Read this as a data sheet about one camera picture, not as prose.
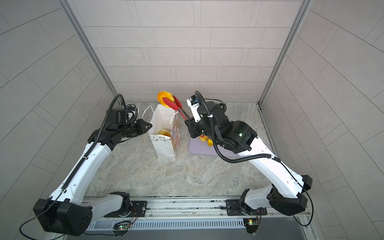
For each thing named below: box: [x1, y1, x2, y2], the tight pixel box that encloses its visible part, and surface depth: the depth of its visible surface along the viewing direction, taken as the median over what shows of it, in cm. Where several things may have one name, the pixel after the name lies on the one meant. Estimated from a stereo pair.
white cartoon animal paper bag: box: [148, 104, 181, 159], surface depth 78 cm
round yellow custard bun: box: [157, 91, 175, 108], surface depth 65 cm
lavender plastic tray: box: [188, 136, 241, 158], surface depth 95 cm
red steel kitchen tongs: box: [162, 95, 190, 120], surface depth 63 cm
